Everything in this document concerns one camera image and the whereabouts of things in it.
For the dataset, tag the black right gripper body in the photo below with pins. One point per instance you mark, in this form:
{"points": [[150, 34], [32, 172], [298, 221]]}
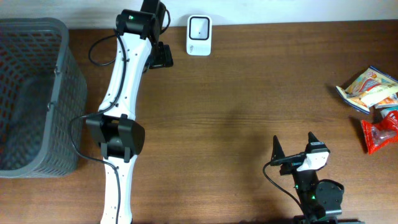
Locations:
{"points": [[290, 168]]}

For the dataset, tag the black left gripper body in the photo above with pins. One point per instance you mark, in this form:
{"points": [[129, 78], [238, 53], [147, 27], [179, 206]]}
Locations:
{"points": [[160, 56]]}

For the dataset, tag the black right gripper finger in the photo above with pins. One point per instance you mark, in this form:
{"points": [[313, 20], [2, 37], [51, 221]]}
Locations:
{"points": [[311, 138], [277, 152]]}

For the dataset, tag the red snack packet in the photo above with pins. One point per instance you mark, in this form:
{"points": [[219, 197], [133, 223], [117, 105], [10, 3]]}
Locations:
{"points": [[381, 134]]}

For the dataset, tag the teal tissue pack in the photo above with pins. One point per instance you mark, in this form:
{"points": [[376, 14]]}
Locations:
{"points": [[386, 111]]}

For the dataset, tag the yellow chip bag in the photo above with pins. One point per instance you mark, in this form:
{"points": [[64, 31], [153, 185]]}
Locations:
{"points": [[371, 87]]}

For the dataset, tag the orange small box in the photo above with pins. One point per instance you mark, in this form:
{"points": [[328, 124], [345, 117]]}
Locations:
{"points": [[388, 102]]}

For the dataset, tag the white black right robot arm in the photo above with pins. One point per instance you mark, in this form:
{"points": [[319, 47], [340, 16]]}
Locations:
{"points": [[319, 200]]}

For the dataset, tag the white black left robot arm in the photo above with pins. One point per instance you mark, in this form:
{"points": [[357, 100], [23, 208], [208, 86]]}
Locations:
{"points": [[114, 127]]}

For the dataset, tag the white barcode scanner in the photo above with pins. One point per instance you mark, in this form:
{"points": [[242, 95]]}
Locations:
{"points": [[199, 34]]}

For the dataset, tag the grey plastic mesh basket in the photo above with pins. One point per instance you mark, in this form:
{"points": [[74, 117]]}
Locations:
{"points": [[43, 92]]}

